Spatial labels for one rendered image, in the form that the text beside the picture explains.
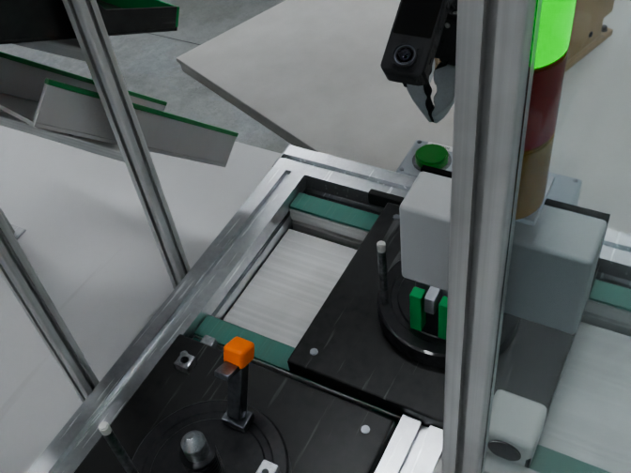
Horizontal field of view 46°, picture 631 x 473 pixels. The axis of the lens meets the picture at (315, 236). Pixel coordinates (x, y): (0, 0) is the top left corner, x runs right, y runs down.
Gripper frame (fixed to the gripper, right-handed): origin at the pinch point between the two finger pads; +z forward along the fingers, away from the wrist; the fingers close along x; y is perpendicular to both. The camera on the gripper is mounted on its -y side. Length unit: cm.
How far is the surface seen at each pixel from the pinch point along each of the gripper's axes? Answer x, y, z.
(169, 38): 170, 136, 103
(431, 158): -0.3, -0.8, 5.7
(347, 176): 8.4, -6.3, 6.9
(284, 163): 17.0, -7.0, 6.9
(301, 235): 11.4, -13.7, 11.3
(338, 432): -6.5, -38.1, 5.9
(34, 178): 59, -14, 17
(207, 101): 129, 105, 103
